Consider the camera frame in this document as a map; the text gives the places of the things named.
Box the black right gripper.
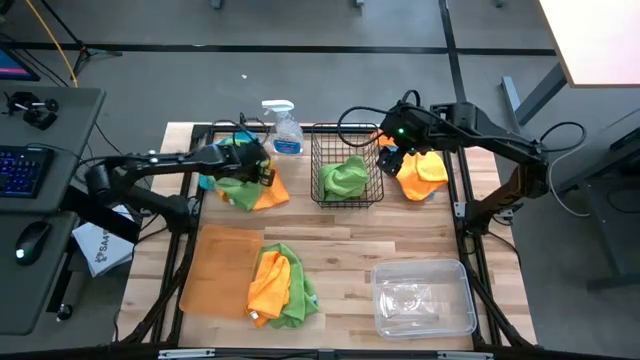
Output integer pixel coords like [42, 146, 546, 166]
[375, 102, 435, 178]

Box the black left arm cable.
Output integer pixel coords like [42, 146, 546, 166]
[213, 112, 272, 147]

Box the green microfiber towel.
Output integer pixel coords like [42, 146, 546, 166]
[214, 174, 266, 212]
[252, 242, 321, 330]
[318, 154, 370, 203]

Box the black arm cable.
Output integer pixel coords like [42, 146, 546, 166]
[213, 112, 272, 147]
[337, 89, 422, 149]

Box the grey side desk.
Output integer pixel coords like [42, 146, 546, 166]
[0, 87, 107, 336]

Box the white table top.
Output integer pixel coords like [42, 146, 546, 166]
[538, 0, 640, 89]

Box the orange microfiber towel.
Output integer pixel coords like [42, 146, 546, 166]
[370, 129, 450, 202]
[244, 249, 292, 329]
[252, 169, 291, 212]

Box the clear spray bottle white trigger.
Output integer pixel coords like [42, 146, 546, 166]
[261, 98, 305, 156]

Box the clear plastic bin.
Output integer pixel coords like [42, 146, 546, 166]
[370, 258, 479, 341]

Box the white printed box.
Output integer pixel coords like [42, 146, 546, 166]
[71, 204, 137, 278]

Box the backlit black keyboard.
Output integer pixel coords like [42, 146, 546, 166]
[0, 144, 55, 199]

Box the black clamp mount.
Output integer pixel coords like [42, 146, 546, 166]
[3, 91, 60, 132]

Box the yellow cable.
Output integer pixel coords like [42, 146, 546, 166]
[23, 0, 80, 89]

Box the dark grey desk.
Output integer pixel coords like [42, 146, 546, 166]
[553, 107, 640, 292]

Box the grey table leg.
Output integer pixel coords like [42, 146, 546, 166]
[500, 62, 570, 127]

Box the black aluminium table frame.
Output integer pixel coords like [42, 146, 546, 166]
[117, 122, 535, 351]

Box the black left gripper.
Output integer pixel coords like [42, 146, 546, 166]
[233, 141, 276, 188]

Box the white cable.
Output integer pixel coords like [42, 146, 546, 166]
[546, 142, 592, 219]

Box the black wire basket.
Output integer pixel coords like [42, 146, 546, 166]
[309, 122, 385, 209]

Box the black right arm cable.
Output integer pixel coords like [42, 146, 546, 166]
[337, 89, 422, 149]

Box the computer monitor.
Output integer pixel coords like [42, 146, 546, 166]
[0, 44, 41, 83]

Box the black tripod stand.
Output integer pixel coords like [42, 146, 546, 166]
[39, 0, 124, 77]

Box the black computer mouse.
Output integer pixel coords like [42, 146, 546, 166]
[14, 220, 52, 267]

